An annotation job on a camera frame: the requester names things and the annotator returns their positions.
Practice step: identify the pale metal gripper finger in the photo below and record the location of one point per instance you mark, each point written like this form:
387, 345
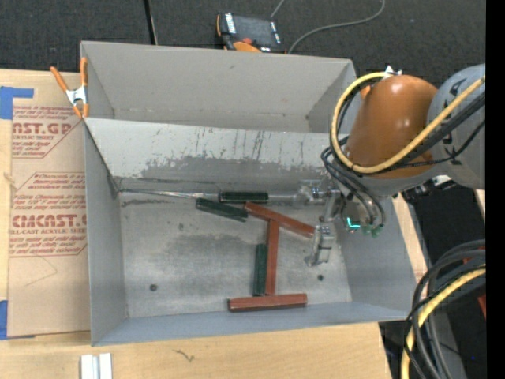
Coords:
315, 194
324, 243

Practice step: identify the red-brown flat block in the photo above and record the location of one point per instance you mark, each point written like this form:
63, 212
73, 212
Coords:
267, 302
282, 220
272, 259

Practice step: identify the dark green flat block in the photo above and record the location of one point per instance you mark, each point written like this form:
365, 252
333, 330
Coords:
260, 269
244, 197
221, 209

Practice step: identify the grey metal bin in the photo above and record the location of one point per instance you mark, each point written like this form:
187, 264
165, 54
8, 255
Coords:
189, 251

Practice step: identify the brown cardboard board red print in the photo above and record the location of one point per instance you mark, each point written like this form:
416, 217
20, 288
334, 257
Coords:
47, 196

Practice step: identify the black cylinder on white bracket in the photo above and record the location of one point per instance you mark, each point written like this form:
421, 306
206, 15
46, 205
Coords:
419, 191

